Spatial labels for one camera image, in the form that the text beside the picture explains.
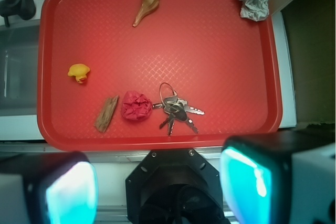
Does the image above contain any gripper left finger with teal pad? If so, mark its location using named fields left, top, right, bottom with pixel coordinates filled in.
left=1, top=152, right=98, bottom=223

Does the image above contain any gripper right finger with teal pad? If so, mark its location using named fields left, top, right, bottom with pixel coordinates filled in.
left=219, top=130, right=335, bottom=223

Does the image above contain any yellow rubber duck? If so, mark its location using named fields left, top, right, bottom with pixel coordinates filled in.
left=67, top=63, right=90, bottom=84

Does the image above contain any brown wood bark piece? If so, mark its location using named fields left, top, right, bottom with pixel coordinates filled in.
left=94, top=95, right=119, bottom=133

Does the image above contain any crumpled red paper ball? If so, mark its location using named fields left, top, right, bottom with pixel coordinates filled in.
left=121, top=91, right=153, bottom=122

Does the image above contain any bunch of silver keys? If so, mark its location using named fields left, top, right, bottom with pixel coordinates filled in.
left=152, top=82, right=205, bottom=136

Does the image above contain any red plastic tray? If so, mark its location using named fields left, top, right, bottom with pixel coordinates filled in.
left=37, top=0, right=282, bottom=151

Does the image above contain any crumpled grey paper ball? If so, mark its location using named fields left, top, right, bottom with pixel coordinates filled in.
left=239, top=0, right=269, bottom=22

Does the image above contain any tan conch seashell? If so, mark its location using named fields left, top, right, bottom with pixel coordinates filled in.
left=132, top=0, right=160, bottom=27

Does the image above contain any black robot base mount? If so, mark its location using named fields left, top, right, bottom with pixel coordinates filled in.
left=125, top=149, right=230, bottom=223

